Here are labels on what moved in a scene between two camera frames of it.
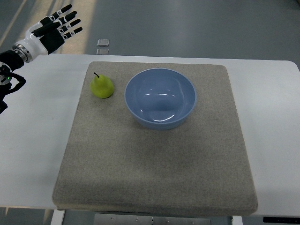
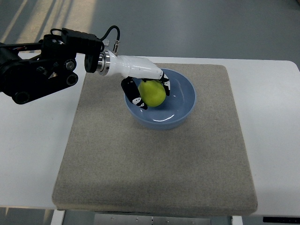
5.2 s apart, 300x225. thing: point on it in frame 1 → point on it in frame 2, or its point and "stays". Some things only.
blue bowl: [160, 99] stays
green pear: [101, 86] → [152, 92]
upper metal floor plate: [102, 42] stays
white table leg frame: [58, 217] stays
